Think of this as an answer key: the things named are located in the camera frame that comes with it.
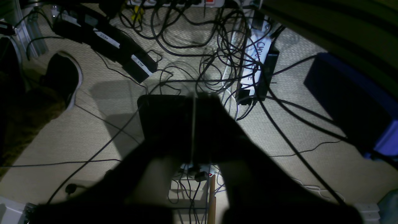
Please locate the blue plastic storage box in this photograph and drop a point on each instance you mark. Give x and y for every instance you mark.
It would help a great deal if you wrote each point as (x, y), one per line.
(360, 108)

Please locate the black and white shoe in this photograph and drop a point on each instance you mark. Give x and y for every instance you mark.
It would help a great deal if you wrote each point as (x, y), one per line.
(64, 76)

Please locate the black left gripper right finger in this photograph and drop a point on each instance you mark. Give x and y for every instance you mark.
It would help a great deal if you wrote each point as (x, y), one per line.
(258, 190)

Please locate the black power adapter bricks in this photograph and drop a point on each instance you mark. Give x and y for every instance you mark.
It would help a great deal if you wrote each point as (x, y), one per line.
(84, 25)

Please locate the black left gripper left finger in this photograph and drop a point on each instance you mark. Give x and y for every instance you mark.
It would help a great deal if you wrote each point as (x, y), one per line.
(135, 191)

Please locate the white labelled power strip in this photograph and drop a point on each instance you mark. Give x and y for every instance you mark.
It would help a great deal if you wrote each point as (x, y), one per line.
(251, 60)

